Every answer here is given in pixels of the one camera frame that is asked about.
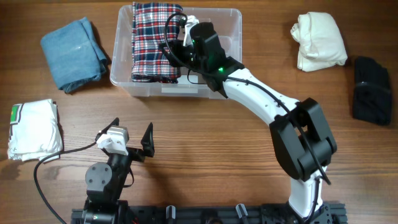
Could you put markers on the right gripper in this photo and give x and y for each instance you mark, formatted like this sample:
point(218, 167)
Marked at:
point(175, 57)

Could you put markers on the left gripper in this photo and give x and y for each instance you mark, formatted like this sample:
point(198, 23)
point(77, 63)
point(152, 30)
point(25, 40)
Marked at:
point(148, 146)

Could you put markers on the red plaid shirt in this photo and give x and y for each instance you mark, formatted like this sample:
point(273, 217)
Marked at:
point(149, 64)

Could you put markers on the cream cloth garment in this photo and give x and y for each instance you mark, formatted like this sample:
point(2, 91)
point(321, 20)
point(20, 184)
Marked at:
point(320, 42)

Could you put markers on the black knit garment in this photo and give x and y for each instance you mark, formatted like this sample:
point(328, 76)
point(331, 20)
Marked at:
point(372, 97)

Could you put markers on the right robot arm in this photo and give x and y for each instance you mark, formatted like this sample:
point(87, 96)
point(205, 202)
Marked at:
point(302, 139)

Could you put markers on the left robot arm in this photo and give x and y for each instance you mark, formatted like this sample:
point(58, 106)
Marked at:
point(106, 180)

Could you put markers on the clear plastic storage bin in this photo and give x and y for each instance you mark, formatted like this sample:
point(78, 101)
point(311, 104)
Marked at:
point(227, 23)

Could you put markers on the folded blue denim jeans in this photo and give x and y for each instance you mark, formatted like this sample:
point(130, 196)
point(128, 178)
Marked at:
point(73, 55)

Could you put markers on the folded white graphic t-shirt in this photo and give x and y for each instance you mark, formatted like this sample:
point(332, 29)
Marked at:
point(34, 132)

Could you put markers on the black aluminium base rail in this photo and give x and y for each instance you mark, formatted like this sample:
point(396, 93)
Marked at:
point(267, 213)

